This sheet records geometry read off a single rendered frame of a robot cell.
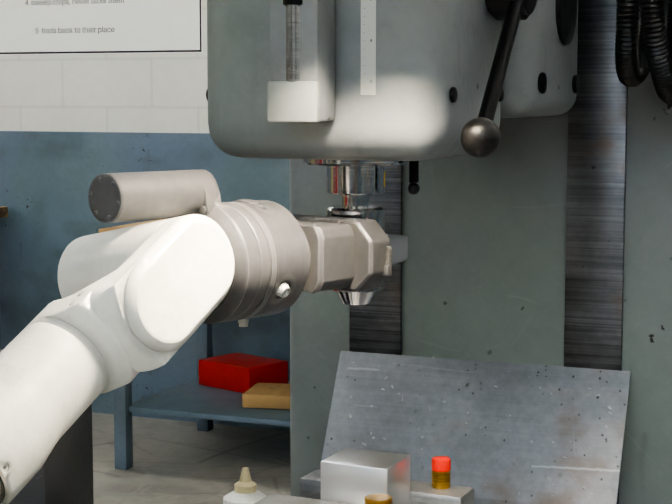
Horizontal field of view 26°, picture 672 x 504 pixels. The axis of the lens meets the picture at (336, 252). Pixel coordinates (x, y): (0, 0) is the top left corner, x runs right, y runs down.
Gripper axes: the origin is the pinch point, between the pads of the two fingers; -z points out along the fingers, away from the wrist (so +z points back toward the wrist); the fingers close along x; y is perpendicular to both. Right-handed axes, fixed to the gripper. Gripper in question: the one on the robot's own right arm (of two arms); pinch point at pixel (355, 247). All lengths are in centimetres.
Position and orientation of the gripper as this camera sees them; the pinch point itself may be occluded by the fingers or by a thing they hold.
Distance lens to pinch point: 119.6
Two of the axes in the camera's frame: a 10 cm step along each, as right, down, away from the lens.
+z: -6.4, 0.7, -7.7
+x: -7.7, -0.7, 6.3
